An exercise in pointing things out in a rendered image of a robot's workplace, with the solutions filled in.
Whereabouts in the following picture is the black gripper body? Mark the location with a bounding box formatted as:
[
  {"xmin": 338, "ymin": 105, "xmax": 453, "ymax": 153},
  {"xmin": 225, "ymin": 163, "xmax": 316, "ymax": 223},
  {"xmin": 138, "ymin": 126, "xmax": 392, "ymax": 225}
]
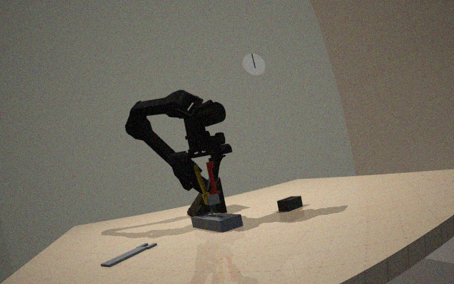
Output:
[{"xmin": 168, "ymin": 128, "xmax": 232, "ymax": 164}]

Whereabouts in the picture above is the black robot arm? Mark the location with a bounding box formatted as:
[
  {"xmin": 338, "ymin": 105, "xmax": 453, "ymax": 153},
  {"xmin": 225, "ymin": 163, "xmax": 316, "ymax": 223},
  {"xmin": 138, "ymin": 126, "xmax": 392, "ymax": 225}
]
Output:
[{"xmin": 125, "ymin": 90, "xmax": 226, "ymax": 194}]

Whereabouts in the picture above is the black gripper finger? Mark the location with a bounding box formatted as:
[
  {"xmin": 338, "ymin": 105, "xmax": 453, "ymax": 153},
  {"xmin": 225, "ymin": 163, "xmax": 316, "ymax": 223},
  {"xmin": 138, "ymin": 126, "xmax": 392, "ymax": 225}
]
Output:
[
  {"xmin": 177, "ymin": 161, "xmax": 197, "ymax": 186},
  {"xmin": 209, "ymin": 155, "xmax": 226, "ymax": 180}
]

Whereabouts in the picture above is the grey flat bar with forked end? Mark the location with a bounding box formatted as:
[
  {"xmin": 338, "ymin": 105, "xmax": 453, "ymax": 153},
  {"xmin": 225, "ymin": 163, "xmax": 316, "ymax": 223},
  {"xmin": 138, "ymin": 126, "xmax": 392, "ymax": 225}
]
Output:
[{"xmin": 100, "ymin": 243, "xmax": 157, "ymax": 267}]

